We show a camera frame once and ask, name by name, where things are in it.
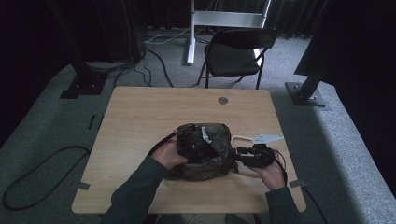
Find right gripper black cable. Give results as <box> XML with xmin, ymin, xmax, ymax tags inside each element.
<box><xmin>272</xmin><ymin>148</ymin><xmax>329</xmax><ymax>224</ymax></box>

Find black stand with grey base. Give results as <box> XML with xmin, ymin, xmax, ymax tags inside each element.
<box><xmin>285</xmin><ymin>63</ymin><xmax>327</xmax><ymax>108</ymax></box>

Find black curtain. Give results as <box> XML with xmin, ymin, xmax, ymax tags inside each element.
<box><xmin>270</xmin><ymin>0</ymin><xmax>326</xmax><ymax>39</ymax></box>

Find white metal stand frame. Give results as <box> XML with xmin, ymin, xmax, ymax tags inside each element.
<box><xmin>186</xmin><ymin>0</ymin><xmax>273</xmax><ymax>65</ymax></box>

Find person's right hand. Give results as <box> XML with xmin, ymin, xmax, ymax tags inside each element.
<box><xmin>247</xmin><ymin>158</ymin><xmax>288</xmax><ymax>191</ymax></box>

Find white floor cable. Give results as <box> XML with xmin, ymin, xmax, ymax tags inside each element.
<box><xmin>144</xmin><ymin>27</ymin><xmax>191</xmax><ymax>46</ymax></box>

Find long black floor cable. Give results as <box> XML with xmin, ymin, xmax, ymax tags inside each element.
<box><xmin>2</xmin><ymin>145</ymin><xmax>92</xmax><ymax>212</ymax></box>

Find cream plastic bin with handle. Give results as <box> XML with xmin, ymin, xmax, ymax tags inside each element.
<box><xmin>231</xmin><ymin>134</ymin><xmax>266</xmax><ymax>179</ymax></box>

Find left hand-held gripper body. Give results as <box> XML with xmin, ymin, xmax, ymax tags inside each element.
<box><xmin>177</xmin><ymin>125</ymin><xmax>217</xmax><ymax>163</ymax></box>

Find black plastic garbage bag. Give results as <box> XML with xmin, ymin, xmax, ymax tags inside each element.
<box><xmin>164</xmin><ymin>122</ymin><xmax>240</xmax><ymax>183</ymax></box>

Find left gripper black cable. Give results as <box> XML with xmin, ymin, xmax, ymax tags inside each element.
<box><xmin>147</xmin><ymin>130</ymin><xmax>185</xmax><ymax>157</ymax></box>

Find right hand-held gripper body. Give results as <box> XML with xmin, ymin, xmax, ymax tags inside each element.
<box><xmin>245</xmin><ymin>133</ymin><xmax>285</xmax><ymax>170</ymax></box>

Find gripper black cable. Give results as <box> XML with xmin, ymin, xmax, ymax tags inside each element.
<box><xmin>272</xmin><ymin>148</ymin><xmax>329</xmax><ymax>224</ymax></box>
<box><xmin>147</xmin><ymin>130</ymin><xmax>185</xmax><ymax>157</ymax></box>

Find black stand with square base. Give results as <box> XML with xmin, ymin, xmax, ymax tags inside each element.
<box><xmin>46</xmin><ymin>0</ymin><xmax>108</xmax><ymax>100</ymax></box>

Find tangled black floor cables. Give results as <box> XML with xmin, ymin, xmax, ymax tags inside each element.
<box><xmin>113</xmin><ymin>46</ymin><xmax>176</xmax><ymax>89</ymax></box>

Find person's left hand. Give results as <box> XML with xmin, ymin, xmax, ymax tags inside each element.
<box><xmin>150</xmin><ymin>139</ymin><xmax>190</xmax><ymax>171</ymax></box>

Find black folding chair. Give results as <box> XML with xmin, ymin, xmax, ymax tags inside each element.
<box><xmin>196</xmin><ymin>27</ymin><xmax>279</xmax><ymax>91</ymax></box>

